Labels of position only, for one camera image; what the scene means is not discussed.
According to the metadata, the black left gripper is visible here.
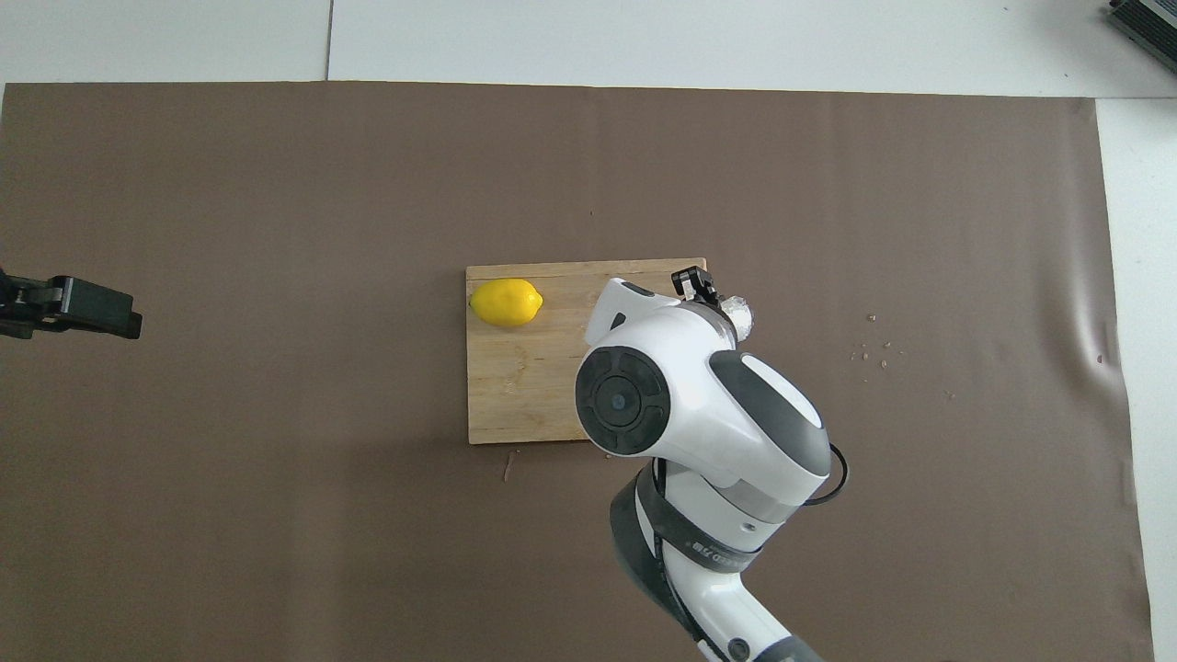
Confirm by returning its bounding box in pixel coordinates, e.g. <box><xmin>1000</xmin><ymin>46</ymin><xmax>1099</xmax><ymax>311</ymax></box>
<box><xmin>0</xmin><ymin>269</ymin><xmax>143</xmax><ymax>340</ymax></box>

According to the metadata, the small clear textured cup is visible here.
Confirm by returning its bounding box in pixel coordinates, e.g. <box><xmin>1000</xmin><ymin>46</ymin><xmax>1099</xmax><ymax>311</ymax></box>
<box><xmin>720</xmin><ymin>295</ymin><xmax>758</xmax><ymax>340</ymax></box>

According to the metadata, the yellow lemon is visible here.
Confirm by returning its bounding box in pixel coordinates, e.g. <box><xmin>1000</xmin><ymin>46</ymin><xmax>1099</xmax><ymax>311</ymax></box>
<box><xmin>469</xmin><ymin>279</ymin><xmax>544</xmax><ymax>328</ymax></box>

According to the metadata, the wooden cutting board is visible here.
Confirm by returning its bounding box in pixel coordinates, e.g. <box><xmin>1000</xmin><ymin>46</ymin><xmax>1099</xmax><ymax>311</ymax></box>
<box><xmin>465</xmin><ymin>258</ymin><xmax>709</xmax><ymax>446</ymax></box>

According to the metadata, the brown paper table mat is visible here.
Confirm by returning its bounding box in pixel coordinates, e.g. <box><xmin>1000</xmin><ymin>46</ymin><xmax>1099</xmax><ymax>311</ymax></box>
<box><xmin>0</xmin><ymin>81</ymin><xmax>1155</xmax><ymax>662</ymax></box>

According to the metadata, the grey ribbed device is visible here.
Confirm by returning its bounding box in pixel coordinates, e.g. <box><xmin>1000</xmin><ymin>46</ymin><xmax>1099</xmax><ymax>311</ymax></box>
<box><xmin>1106</xmin><ymin>0</ymin><xmax>1177</xmax><ymax>51</ymax></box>

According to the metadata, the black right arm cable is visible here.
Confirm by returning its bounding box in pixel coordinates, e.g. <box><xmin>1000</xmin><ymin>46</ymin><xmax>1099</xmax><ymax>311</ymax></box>
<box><xmin>802</xmin><ymin>441</ymin><xmax>851</xmax><ymax>507</ymax></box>

